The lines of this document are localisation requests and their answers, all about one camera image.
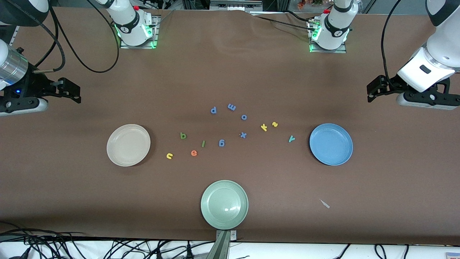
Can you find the aluminium frame rail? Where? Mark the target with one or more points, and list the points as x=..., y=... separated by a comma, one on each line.
x=13, y=36

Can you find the blue letter m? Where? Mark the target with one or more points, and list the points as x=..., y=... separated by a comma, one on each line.
x=231, y=107

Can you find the blue letter p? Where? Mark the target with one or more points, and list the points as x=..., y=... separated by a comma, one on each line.
x=213, y=110

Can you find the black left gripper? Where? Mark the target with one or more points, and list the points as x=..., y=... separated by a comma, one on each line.
x=390, y=84

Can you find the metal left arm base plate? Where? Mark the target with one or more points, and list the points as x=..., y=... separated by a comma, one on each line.
x=330, y=51

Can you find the white tape scrap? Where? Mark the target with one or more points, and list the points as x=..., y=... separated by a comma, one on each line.
x=324, y=203

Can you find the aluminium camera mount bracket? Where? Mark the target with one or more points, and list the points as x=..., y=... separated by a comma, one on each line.
x=221, y=244

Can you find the green plate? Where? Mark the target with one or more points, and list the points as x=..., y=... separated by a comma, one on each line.
x=224, y=204

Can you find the blue letter x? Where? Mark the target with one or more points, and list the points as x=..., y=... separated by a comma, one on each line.
x=243, y=135

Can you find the orange background object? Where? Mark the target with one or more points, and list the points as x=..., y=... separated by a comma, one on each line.
x=309, y=3

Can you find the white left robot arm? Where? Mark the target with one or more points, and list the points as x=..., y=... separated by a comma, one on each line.
x=442, y=46

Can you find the green letter b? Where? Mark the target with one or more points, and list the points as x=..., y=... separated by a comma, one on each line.
x=182, y=136

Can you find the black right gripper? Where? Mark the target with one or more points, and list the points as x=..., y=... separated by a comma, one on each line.
x=33, y=86

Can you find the beige brown plate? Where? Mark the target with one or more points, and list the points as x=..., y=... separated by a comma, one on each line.
x=128, y=145

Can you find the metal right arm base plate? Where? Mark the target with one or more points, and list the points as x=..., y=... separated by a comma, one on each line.
x=155, y=32

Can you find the blue plate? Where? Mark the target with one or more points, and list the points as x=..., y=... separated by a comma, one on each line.
x=331, y=144

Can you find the grey power strip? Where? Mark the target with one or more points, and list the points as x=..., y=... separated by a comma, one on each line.
x=235, y=4

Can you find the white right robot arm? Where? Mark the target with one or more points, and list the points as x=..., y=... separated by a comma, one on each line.
x=129, y=21

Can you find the brown table cover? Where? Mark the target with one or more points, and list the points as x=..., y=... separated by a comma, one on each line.
x=251, y=72

